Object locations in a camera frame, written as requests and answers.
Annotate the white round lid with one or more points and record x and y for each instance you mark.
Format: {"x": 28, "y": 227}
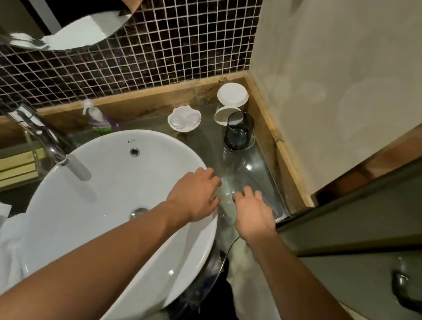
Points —
{"x": 232, "y": 94}

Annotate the person's left forearm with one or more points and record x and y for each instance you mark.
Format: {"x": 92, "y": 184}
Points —
{"x": 100, "y": 268}

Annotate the person's right forearm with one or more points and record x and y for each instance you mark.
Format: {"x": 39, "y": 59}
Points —
{"x": 311, "y": 311}

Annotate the white soap dish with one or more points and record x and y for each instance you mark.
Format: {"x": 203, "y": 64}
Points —
{"x": 184, "y": 119}

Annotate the person's right hand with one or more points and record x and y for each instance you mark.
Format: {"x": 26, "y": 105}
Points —
{"x": 255, "y": 220}

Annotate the person's right thumb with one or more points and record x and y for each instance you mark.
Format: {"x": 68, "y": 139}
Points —
{"x": 239, "y": 201}

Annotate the chrome faucet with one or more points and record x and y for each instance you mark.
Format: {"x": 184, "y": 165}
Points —
{"x": 41, "y": 132}

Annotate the chrome sink drain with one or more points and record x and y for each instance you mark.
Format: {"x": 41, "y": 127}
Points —
{"x": 138, "y": 213}

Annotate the person's left fingers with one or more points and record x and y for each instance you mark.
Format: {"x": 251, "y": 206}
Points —
{"x": 208, "y": 177}

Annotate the clear soap bottle green liquid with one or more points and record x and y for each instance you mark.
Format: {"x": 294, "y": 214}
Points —
{"x": 98, "y": 119}

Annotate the white round sink basin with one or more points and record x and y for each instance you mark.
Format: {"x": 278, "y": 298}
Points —
{"x": 103, "y": 189}

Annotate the dark glass tumbler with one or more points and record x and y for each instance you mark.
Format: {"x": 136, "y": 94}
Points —
{"x": 238, "y": 132}

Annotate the grey door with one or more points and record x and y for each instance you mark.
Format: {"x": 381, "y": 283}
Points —
{"x": 373, "y": 237}

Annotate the person's left hand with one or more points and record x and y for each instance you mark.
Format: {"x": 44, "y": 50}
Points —
{"x": 191, "y": 198}

